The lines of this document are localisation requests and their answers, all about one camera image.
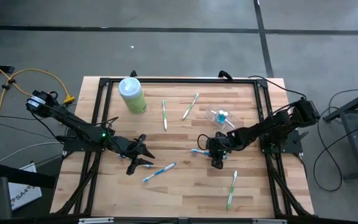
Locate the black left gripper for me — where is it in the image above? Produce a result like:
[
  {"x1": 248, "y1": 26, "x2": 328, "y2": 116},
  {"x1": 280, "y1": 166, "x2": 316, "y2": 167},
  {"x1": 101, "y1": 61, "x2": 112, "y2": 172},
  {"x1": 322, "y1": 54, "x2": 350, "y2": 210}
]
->
[{"x1": 110, "y1": 133, "x2": 157, "y2": 176}]

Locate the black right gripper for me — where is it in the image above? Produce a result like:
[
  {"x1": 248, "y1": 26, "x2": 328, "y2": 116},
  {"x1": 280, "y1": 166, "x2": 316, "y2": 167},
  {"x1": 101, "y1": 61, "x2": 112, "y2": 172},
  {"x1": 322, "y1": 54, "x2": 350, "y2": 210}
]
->
[{"x1": 205, "y1": 131, "x2": 241, "y2": 170}]

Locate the green white toothbrush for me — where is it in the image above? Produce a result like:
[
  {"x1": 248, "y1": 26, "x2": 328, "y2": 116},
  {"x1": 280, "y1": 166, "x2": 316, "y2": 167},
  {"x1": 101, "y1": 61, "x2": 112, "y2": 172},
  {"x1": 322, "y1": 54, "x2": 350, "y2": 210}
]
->
[
  {"x1": 162, "y1": 98, "x2": 168, "y2": 132},
  {"x1": 226, "y1": 170, "x2": 239, "y2": 212},
  {"x1": 181, "y1": 92, "x2": 200, "y2": 121}
]

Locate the clear plastic organizer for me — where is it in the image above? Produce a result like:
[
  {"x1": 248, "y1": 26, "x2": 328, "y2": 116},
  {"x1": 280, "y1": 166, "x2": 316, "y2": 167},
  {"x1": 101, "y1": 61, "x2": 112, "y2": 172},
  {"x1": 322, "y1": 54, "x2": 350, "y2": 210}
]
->
[{"x1": 204, "y1": 104, "x2": 239, "y2": 133}]

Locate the green disinfecting wipes canister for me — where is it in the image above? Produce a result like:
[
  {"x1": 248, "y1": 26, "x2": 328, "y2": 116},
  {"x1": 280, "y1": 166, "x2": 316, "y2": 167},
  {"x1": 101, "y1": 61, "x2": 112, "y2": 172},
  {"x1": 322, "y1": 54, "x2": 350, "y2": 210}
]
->
[{"x1": 117, "y1": 77, "x2": 148, "y2": 115}]

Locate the black metal beam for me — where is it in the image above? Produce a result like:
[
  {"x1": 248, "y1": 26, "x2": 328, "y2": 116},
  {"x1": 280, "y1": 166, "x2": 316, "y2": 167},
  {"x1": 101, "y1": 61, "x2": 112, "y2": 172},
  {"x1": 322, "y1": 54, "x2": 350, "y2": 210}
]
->
[{"x1": 0, "y1": 163, "x2": 58, "y2": 190}]

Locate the white labelled cardboard box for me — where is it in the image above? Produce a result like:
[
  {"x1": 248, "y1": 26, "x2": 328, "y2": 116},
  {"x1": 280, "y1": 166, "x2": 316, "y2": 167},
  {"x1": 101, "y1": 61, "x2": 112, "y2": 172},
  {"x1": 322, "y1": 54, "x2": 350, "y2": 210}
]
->
[{"x1": 7, "y1": 162, "x2": 43, "y2": 212}]

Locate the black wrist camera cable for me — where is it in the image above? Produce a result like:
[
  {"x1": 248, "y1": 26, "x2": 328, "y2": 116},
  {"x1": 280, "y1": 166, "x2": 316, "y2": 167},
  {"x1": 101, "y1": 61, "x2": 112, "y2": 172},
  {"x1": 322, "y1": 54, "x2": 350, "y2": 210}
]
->
[{"x1": 196, "y1": 133, "x2": 211, "y2": 151}]

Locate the black aluminium table frame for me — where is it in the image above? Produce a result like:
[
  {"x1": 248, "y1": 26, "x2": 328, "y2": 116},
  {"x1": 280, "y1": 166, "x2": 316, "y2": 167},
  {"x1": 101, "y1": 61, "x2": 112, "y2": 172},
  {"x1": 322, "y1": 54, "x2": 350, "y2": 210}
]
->
[{"x1": 50, "y1": 76, "x2": 316, "y2": 218}]

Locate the silver metal bracket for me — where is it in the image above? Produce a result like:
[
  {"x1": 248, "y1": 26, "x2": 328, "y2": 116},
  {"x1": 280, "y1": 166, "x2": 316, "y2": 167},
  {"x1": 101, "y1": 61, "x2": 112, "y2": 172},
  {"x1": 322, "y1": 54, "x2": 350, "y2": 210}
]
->
[
  {"x1": 78, "y1": 217, "x2": 115, "y2": 224},
  {"x1": 252, "y1": 218, "x2": 288, "y2": 224}
]

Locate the long black arm cable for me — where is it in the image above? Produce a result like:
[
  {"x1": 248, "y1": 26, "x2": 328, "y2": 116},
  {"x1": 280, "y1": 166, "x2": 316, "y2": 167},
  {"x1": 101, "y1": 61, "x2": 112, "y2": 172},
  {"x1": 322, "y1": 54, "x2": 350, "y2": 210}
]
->
[{"x1": 247, "y1": 75, "x2": 303, "y2": 100}]

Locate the yellow extension cable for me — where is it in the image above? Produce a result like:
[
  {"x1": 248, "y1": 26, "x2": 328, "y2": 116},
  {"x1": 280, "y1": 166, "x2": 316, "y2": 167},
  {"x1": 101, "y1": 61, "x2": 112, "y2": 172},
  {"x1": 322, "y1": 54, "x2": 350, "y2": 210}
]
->
[{"x1": 0, "y1": 54, "x2": 76, "y2": 129}]

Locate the white cable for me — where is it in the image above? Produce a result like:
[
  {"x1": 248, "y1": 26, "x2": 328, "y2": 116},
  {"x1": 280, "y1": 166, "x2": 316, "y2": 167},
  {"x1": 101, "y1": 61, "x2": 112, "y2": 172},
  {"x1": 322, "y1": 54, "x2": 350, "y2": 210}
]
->
[{"x1": 0, "y1": 141, "x2": 65, "y2": 165}]

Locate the black floor cable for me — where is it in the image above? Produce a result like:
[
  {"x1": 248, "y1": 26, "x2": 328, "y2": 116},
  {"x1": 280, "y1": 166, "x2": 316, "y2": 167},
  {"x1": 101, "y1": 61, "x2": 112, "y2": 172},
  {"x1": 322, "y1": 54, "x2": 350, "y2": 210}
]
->
[{"x1": 313, "y1": 90, "x2": 358, "y2": 192}]

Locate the thin black cable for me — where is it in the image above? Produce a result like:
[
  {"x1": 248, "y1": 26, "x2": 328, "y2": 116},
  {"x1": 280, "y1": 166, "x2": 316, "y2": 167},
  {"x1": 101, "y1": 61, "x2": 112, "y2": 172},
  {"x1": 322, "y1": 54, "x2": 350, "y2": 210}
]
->
[
  {"x1": 0, "y1": 119, "x2": 65, "y2": 140},
  {"x1": 0, "y1": 111, "x2": 43, "y2": 121}
]

